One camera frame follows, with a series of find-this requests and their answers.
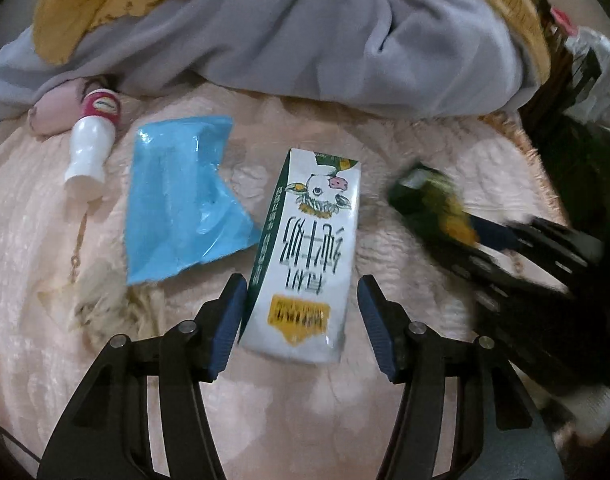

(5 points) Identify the blue plastic wrapper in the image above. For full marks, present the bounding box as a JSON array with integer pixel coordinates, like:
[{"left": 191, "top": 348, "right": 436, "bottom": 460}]
[{"left": 126, "top": 115, "right": 263, "bottom": 287}]

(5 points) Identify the green yellow drink carton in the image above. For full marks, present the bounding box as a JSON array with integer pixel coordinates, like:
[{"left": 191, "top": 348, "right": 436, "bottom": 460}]
[{"left": 389, "top": 162, "right": 481, "bottom": 247}]

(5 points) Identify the black cable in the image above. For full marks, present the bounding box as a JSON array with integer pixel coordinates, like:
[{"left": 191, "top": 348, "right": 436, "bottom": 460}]
[{"left": 0, "top": 385, "right": 40, "bottom": 462}]

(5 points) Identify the white cow print milk carton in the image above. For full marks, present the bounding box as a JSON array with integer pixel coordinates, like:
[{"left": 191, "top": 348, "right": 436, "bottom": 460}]
[{"left": 237, "top": 147, "right": 362, "bottom": 366}]

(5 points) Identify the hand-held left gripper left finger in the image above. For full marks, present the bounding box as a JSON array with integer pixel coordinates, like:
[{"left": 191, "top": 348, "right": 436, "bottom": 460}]
[{"left": 37, "top": 274, "right": 248, "bottom": 480}]

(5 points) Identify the grey blanket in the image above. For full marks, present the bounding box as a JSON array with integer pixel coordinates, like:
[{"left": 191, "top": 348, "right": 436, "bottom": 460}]
[{"left": 0, "top": 0, "right": 528, "bottom": 133}]

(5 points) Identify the pink printed blanket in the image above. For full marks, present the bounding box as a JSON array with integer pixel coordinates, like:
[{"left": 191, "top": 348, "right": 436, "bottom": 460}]
[{"left": 0, "top": 82, "right": 571, "bottom": 480}]

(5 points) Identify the pink cloth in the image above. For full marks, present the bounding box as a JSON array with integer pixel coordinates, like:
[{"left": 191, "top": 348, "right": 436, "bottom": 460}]
[{"left": 27, "top": 77, "right": 116, "bottom": 138}]

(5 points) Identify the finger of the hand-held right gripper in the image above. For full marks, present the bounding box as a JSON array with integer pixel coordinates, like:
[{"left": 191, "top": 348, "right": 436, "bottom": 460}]
[
  {"left": 452, "top": 244, "right": 577, "bottom": 307},
  {"left": 466, "top": 212, "right": 605, "bottom": 267}
]

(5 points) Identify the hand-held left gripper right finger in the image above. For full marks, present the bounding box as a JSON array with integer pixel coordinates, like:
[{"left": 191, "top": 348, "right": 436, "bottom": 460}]
[{"left": 357, "top": 275, "right": 566, "bottom": 480}]

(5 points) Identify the white bottle with red cap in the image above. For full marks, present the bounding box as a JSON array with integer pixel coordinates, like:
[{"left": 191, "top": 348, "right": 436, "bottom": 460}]
[{"left": 64, "top": 87, "right": 122, "bottom": 201}]

